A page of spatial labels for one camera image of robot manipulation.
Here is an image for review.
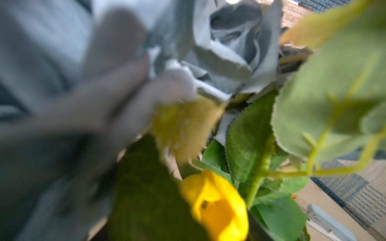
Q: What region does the yellow tulip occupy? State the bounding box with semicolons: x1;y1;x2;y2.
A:
179;170;249;241

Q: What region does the red rose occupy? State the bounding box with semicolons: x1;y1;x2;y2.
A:
109;1;386;241

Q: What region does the grey blue rose bunch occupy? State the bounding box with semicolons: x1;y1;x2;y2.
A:
0;0;284;241

